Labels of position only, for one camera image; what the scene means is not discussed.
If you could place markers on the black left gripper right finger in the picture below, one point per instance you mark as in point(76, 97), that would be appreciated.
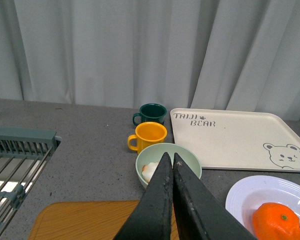
point(198, 214)

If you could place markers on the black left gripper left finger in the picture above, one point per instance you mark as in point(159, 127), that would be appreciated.
point(152, 217)

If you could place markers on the white round plate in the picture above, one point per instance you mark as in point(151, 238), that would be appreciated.
point(249, 193)

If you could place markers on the orange mandarin fruit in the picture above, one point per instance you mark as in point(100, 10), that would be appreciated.
point(275, 221)

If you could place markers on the fake fried egg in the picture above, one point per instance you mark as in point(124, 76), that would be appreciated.
point(148, 171)

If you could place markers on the wooden cutting board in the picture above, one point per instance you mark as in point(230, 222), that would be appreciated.
point(82, 220)

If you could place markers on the light green bowl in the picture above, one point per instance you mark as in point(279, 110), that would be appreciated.
point(153, 154)

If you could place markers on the cream bear tray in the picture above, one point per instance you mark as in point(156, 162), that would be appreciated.
point(237, 140)

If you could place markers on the yellow mug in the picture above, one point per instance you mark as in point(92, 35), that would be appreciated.
point(145, 135)

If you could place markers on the dark green mug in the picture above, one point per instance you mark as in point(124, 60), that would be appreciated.
point(150, 112)

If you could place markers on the green metal dish rack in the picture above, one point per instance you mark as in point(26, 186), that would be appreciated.
point(24, 153)

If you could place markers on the grey white curtain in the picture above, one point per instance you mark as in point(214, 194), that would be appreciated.
point(240, 55)

